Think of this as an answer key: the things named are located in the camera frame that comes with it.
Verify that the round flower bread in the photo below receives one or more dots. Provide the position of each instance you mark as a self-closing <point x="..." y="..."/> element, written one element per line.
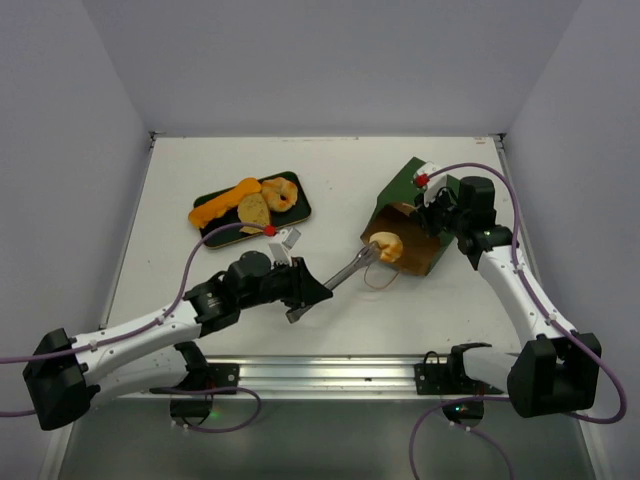
<point x="279" y="194"/>

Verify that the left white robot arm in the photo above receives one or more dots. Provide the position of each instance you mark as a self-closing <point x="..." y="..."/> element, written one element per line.
<point x="68" y="376"/>

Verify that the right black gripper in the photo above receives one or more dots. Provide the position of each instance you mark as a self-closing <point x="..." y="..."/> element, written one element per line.
<point x="432" y="216"/>

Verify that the green paper bag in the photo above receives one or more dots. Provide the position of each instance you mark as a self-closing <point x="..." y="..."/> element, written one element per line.
<point x="392" y="213"/>

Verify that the metal tongs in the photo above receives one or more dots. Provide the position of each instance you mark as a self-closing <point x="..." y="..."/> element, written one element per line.
<point x="365" y="257"/>

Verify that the aluminium mounting rail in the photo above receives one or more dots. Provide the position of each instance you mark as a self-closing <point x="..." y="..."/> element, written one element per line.
<point x="297" y="377"/>

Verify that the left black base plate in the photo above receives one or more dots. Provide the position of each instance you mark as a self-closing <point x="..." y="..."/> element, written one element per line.
<point x="220" y="375"/>

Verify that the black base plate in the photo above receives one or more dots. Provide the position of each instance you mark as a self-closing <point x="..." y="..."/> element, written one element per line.
<point x="220" y="375"/>
<point x="443" y="374"/>

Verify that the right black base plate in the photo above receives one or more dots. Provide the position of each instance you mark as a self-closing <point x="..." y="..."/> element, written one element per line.
<point x="443" y="374"/>

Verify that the dark green tray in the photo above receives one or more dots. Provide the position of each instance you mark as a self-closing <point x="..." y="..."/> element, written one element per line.
<point x="300" y="212"/>

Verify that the round scored bun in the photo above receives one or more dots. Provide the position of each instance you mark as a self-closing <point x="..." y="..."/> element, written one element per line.
<point x="390" y="246"/>

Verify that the long orange bread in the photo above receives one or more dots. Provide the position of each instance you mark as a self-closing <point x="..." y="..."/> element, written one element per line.
<point x="215" y="208"/>

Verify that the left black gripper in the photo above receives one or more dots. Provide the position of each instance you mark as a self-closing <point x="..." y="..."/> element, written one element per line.
<point x="304" y="287"/>

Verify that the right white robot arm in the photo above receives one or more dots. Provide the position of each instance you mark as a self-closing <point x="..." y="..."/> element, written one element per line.
<point x="555" y="370"/>

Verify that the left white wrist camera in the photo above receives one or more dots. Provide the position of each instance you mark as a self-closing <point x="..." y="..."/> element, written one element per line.
<point x="282" y="243"/>

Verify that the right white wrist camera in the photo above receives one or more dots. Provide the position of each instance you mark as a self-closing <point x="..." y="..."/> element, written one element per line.
<point x="429" y="182"/>

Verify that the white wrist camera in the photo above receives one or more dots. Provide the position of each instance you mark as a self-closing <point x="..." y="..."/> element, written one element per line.
<point x="429" y="182"/>
<point x="282" y="243"/>

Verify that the sliced toast bread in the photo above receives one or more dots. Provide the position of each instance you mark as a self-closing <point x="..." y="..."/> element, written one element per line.
<point x="253" y="209"/>

